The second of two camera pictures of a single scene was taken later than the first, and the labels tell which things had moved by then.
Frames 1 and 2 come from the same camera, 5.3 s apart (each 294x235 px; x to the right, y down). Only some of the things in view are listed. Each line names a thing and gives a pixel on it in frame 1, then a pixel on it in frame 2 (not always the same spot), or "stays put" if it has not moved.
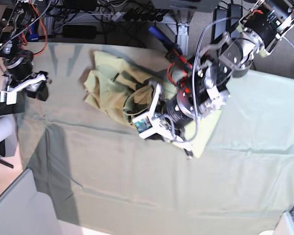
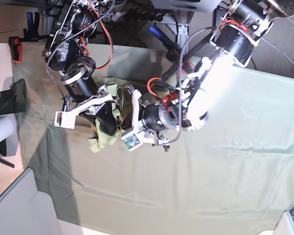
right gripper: (174, 116) → (157, 117)
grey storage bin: (21, 209) stays put
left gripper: (34, 83) → (82, 88)
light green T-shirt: (122, 89) → (122, 102)
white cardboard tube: (1, 129) stays put
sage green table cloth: (99, 176) stays put
